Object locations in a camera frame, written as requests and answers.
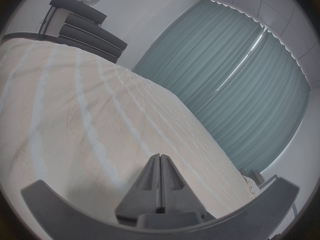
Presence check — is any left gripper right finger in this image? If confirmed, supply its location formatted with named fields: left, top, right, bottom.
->
left=161, top=154, right=217, bottom=222

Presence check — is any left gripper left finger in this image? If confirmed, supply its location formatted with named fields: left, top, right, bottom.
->
left=115, top=153, right=160, bottom=226

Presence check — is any bed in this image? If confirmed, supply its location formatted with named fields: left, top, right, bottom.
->
left=0, top=38, right=299, bottom=222

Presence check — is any white printed pillow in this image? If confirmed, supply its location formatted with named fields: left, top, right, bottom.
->
left=241, top=175, right=262, bottom=199

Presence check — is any grey bedside table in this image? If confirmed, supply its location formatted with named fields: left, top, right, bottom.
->
left=239, top=168, right=263, bottom=184

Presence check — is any blue-green curtain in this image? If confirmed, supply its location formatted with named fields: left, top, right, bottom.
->
left=132, top=0, right=265, bottom=109
left=190, top=26, right=312, bottom=174

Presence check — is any dark grey chest of drawers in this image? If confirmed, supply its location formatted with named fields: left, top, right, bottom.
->
left=36, top=0, right=128, bottom=64

